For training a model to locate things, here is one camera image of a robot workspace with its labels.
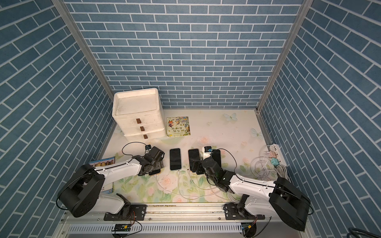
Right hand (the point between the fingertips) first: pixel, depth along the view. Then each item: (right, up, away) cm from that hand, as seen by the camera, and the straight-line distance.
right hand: (196, 161), depth 83 cm
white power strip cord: (+40, -5, +5) cm, 41 cm away
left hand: (-23, -4, +8) cm, 25 cm away
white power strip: (+52, +5, +13) cm, 54 cm away
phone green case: (-14, -1, +9) cm, 17 cm away
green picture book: (-14, +19, +26) cm, 35 cm away
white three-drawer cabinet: (-33, +27, +2) cm, 43 cm away
